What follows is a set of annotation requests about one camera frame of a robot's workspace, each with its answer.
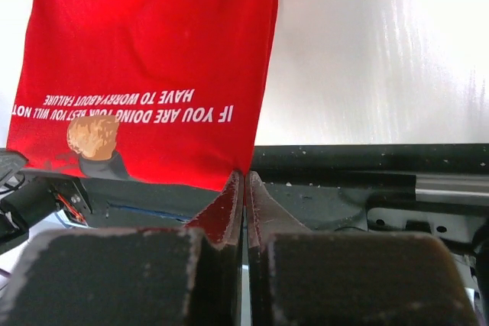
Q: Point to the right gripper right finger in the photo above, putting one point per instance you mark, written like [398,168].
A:
[304,277]

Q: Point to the red t shirt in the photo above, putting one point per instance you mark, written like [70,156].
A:
[154,91]

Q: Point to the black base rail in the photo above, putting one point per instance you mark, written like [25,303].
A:
[439,189]

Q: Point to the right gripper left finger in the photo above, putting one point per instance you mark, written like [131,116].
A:
[189,275]

